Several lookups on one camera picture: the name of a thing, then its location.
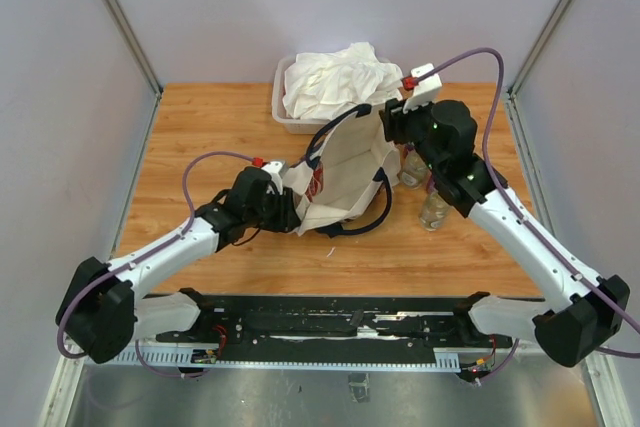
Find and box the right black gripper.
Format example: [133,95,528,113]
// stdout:
[378,92,445,175]

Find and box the beige canvas tote bag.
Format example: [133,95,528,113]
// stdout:
[283,104,401,237]

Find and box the chang soda water bottle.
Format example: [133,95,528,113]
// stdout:
[419,191,450,231]

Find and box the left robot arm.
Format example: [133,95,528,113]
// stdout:
[55,161,300,364]

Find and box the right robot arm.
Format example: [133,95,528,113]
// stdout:
[380,100,630,367]

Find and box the red coke can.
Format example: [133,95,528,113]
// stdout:
[305,164,324,201]

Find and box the white plastic basket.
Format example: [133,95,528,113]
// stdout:
[271,56,326,135]

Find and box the white crumpled cloth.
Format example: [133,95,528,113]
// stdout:
[283,42,402,121]

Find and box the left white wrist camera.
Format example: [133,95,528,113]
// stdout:
[252,157,288,194]

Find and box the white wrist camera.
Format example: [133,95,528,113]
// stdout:
[252,157,288,194]
[401,63,442,114]

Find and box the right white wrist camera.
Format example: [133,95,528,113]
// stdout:
[401,63,442,114]

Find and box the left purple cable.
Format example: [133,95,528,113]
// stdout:
[56,151,256,359]

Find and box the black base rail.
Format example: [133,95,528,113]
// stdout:
[119,295,513,377]

